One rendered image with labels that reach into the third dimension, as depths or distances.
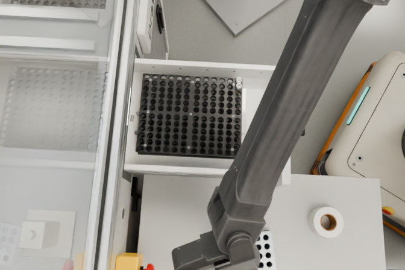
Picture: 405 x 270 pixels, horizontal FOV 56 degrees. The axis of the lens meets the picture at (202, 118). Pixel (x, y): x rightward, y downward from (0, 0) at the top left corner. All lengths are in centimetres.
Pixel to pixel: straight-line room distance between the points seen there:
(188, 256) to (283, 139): 23
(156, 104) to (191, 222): 30
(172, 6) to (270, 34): 50
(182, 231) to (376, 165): 89
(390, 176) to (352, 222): 62
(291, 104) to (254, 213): 16
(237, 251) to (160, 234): 43
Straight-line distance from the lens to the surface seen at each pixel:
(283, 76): 45
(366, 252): 103
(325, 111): 187
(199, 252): 59
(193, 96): 84
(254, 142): 48
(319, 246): 99
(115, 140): 74
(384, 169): 160
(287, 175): 80
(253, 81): 93
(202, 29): 192
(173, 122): 83
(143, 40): 91
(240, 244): 53
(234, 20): 192
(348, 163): 155
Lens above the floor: 170
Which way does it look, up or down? 75 degrees down
